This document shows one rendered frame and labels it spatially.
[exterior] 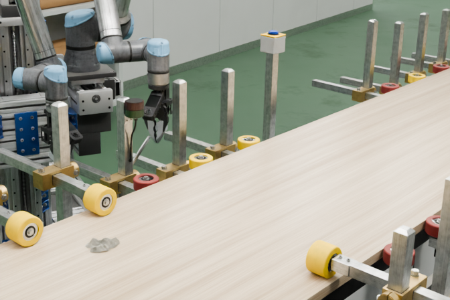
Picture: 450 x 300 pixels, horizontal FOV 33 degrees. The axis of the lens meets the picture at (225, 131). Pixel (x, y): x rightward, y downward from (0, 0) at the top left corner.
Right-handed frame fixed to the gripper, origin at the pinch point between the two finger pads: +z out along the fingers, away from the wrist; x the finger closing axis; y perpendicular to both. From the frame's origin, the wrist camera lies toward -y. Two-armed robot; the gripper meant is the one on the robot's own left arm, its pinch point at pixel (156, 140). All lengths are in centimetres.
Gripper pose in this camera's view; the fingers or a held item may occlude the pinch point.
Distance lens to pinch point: 271.6
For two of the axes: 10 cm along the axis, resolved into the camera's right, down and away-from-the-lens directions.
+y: 3.6, -3.0, 8.8
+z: -0.2, 9.4, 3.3
